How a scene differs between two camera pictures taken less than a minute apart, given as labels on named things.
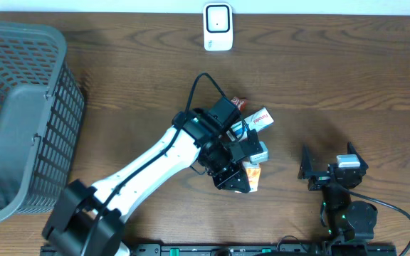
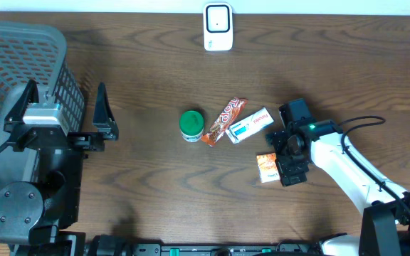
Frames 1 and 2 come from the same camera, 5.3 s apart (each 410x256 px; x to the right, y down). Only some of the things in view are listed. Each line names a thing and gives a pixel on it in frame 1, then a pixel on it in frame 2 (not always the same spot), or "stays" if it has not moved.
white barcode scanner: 218,26 stays
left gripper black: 236,171 to 90,145
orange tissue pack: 253,171 to 267,169
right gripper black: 320,178 to 288,173
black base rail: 245,249 stays
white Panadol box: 257,121 stays
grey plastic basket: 30,104 stays
